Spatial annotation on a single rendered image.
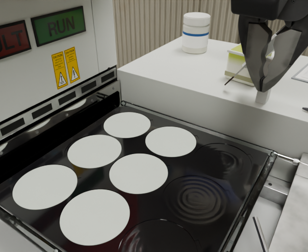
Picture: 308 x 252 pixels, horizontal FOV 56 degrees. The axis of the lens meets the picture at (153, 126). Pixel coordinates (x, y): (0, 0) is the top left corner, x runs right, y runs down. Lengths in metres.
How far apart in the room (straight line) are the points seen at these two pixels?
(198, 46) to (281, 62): 0.44
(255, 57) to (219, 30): 2.11
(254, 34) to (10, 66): 0.38
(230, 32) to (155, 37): 0.77
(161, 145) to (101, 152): 0.12
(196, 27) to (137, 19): 2.17
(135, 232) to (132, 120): 0.29
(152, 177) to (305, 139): 0.29
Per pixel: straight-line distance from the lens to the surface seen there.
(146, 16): 2.91
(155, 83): 0.67
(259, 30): 0.40
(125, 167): 0.51
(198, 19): 0.80
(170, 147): 0.56
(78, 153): 0.56
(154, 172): 0.50
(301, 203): 0.54
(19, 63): 0.54
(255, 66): 0.41
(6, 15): 0.52
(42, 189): 0.51
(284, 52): 0.40
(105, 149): 0.56
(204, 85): 0.65
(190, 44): 0.82
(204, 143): 0.57
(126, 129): 0.61
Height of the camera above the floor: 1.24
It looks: 33 degrees down
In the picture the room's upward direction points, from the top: straight up
